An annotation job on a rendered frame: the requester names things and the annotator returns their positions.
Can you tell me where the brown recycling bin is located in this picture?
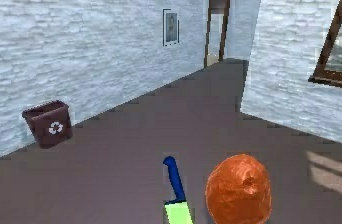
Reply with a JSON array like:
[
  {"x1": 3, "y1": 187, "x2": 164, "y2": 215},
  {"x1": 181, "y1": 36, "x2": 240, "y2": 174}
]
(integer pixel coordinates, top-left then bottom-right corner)
[{"x1": 21, "y1": 99, "x2": 74, "y2": 150}]

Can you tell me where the orange round ball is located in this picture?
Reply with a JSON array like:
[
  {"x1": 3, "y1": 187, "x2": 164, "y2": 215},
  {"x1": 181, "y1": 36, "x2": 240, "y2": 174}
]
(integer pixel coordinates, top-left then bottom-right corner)
[{"x1": 204, "y1": 153, "x2": 273, "y2": 224}]

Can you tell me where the framed wall picture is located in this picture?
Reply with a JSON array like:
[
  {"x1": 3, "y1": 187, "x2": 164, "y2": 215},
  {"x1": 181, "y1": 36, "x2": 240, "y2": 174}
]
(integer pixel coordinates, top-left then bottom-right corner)
[{"x1": 162, "y1": 8, "x2": 181, "y2": 47}]

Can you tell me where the blue handled green knife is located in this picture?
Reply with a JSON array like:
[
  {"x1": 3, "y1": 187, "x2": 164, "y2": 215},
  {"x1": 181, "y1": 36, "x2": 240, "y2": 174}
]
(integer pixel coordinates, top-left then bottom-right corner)
[{"x1": 162, "y1": 155, "x2": 194, "y2": 224}]

